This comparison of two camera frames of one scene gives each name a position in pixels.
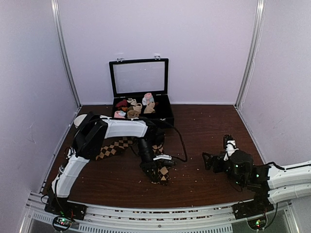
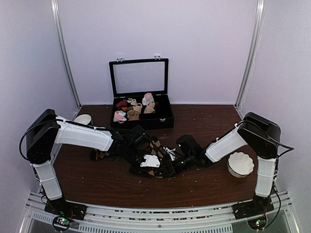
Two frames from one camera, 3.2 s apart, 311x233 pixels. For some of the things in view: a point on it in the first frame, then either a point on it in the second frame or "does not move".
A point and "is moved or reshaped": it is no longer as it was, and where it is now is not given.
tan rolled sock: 132,114 does not move
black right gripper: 218,159 -> 174,170
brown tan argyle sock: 160,174 is moved or reshaped
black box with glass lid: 140,89 does not move
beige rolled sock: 149,108 does not move
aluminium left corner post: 56,14 does not move
